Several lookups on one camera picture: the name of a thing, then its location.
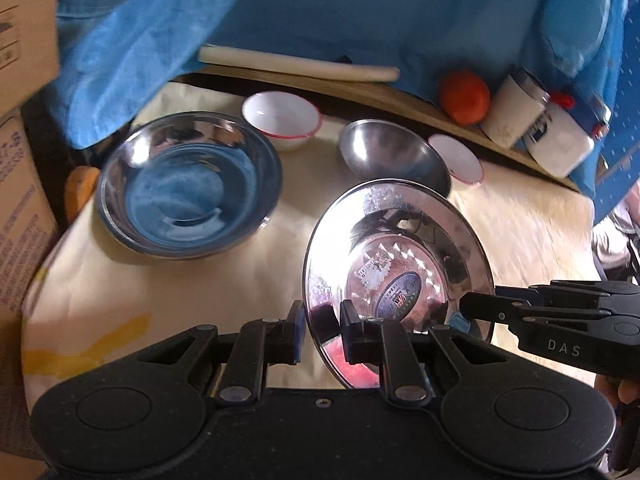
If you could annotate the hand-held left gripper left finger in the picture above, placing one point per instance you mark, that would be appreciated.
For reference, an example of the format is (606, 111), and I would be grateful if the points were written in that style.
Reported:
(298, 332)

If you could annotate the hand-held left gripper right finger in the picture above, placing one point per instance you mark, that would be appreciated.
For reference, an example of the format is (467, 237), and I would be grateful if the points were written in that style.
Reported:
(350, 332)

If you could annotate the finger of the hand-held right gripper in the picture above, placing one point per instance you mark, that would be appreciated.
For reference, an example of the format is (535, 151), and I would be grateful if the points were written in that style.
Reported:
(575, 294)
(482, 306)

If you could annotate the steel plate with label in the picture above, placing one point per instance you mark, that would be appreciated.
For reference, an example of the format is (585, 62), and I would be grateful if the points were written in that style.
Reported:
(400, 240)

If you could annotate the white bowl with red rim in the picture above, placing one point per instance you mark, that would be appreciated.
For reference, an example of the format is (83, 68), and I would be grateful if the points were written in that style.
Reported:
(460, 160)
(280, 115)

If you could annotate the small steel bowl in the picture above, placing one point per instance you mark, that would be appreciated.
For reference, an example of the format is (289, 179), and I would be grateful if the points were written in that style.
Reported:
(385, 150)

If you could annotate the person's right hand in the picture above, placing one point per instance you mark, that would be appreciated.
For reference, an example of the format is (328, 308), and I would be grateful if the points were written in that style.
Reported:
(627, 392)

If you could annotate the light grey clothing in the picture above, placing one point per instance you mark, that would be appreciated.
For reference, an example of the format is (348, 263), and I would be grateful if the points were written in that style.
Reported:
(612, 240)

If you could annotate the cream table cloth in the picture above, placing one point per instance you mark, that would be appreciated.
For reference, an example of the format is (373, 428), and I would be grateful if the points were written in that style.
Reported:
(200, 300)

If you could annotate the blue perforated panel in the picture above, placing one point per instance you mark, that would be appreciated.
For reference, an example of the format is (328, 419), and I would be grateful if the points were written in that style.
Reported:
(622, 160)

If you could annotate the large steel bowl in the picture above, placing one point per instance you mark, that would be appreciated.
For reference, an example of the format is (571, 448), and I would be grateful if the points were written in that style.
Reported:
(190, 195)

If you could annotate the white printed cup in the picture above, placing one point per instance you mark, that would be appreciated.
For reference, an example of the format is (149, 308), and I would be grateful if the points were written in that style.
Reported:
(512, 110)

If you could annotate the orange fruit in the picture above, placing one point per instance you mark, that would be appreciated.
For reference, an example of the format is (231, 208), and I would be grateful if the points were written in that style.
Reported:
(464, 97)

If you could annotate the wooden board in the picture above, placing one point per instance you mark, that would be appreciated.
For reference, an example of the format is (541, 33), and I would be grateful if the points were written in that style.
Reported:
(400, 100)

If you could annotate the small orange round object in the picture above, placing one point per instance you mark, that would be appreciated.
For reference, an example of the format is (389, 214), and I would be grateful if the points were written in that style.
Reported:
(80, 190)

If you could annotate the white paper roll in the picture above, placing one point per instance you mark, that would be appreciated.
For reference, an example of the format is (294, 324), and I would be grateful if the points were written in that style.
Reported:
(300, 65)

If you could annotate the cardboard box with printed text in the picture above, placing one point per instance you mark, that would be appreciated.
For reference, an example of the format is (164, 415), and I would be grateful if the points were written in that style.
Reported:
(20, 210)

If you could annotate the blue cloth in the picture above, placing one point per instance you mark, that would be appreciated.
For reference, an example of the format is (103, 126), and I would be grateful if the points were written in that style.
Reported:
(300, 10)

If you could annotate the plain cardboard box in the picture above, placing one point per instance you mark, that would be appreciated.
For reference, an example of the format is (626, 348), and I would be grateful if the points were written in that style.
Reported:
(25, 35)

